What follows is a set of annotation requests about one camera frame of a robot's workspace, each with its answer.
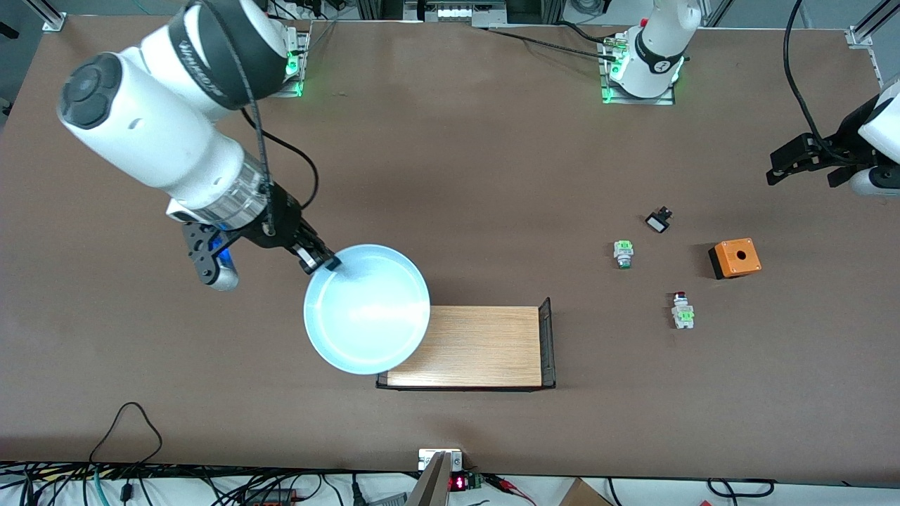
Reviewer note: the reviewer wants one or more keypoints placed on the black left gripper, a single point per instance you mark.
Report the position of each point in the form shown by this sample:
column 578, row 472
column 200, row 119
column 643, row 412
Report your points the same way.
column 841, row 150

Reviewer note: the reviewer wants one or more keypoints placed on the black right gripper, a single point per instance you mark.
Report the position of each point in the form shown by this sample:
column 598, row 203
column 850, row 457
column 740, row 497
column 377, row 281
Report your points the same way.
column 283, row 225

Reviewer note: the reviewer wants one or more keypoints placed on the light blue round plate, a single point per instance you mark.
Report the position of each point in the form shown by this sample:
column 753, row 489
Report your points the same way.
column 365, row 316

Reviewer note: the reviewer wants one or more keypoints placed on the red push button switch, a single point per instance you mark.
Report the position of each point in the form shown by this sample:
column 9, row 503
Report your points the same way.
column 683, row 316

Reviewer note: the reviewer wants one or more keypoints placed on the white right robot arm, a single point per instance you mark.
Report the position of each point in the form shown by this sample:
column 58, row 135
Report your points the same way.
column 155, row 140

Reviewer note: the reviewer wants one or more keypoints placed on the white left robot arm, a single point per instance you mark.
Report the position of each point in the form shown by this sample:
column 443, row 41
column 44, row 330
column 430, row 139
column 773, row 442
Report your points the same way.
column 657, row 49

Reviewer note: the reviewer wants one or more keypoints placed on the black square white-capped button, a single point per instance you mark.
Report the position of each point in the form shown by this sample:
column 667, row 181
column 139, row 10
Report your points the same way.
column 657, row 223

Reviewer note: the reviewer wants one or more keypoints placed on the perforated metal edge strip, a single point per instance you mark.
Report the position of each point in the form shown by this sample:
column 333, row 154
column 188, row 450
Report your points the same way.
column 875, row 63

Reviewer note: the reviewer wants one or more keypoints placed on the red digit display board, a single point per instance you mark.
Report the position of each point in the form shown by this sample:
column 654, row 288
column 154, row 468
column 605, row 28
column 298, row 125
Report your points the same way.
column 458, row 483

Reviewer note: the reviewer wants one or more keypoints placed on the metal device with white lights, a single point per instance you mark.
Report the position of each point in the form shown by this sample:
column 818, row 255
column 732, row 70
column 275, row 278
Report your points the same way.
column 453, row 13

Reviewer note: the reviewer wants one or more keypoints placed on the red and black probe leads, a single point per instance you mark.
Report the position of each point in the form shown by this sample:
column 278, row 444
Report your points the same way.
column 503, row 482

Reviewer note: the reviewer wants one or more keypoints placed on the brown cardboard piece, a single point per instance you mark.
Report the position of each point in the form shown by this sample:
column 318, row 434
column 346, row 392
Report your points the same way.
column 580, row 495

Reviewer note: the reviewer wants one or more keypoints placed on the orange button enclosure box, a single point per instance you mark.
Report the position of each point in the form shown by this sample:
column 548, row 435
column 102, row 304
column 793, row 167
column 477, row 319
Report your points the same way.
column 749, row 266

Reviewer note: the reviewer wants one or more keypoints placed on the aluminium corner bracket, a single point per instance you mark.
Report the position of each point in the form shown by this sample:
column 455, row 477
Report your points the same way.
column 53, row 21
column 859, row 35

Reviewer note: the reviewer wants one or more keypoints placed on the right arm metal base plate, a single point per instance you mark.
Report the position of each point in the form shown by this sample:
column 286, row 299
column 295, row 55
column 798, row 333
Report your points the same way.
column 299, row 90

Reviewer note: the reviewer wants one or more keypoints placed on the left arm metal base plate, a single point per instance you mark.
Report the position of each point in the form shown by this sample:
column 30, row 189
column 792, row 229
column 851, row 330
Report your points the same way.
column 633, row 100

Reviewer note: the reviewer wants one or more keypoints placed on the green push button switch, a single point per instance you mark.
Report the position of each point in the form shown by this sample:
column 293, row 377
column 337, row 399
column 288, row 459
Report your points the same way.
column 623, row 249

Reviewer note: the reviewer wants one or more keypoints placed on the metal pole mount bracket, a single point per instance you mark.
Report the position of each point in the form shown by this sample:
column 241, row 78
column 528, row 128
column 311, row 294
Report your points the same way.
column 455, row 460

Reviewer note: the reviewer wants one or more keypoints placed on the grey camera pole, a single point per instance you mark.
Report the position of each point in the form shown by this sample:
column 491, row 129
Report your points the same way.
column 432, row 485

